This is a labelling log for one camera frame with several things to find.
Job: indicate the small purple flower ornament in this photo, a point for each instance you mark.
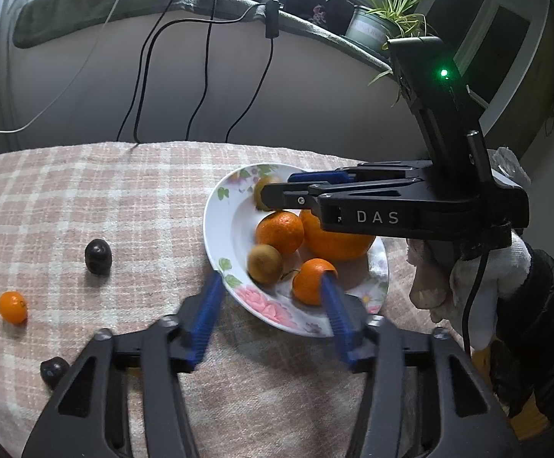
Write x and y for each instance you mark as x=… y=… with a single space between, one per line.
x=318 y=13

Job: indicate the stemless tangerine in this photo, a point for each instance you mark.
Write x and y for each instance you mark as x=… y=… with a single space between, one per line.
x=280 y=233

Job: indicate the potted spider plant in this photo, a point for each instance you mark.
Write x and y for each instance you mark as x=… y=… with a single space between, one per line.
x=374 y=26

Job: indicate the floral white plate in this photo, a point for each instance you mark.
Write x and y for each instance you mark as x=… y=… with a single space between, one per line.
x=231 y=222

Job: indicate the person's right hand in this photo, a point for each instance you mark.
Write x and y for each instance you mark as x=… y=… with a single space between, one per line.
x=441 y=291

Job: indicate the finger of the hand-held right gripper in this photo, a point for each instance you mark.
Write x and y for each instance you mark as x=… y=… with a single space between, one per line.
x=286 y=198
x=315 y=177

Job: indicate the dark plum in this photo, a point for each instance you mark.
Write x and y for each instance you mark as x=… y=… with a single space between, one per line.
x=98 y=256
x=51 y=371

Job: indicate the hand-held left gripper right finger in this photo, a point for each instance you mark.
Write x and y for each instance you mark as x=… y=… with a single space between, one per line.
x=339 y=319

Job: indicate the large orange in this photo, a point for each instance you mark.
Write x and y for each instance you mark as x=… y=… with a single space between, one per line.
x=339 y=245

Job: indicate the small brown kiwi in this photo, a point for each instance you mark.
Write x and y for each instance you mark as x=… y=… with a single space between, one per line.
x=259 y=180

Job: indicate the tangerine with stem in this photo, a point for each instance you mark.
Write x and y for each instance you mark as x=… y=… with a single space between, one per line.
x=308 y=284

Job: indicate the small orange kumquat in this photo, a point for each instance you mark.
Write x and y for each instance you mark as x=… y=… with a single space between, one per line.
x=13 y=307

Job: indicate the large greenish kiwi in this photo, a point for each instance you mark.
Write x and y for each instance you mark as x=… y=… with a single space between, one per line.
x=266 y=263

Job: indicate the checked pink tablecloth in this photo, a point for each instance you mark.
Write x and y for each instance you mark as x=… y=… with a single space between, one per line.
x=90 y=191

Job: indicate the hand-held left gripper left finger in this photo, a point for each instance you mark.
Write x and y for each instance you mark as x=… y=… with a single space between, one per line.
x=205 y=324

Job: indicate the person's right forearm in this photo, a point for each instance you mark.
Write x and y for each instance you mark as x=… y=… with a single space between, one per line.
x=544 y=334

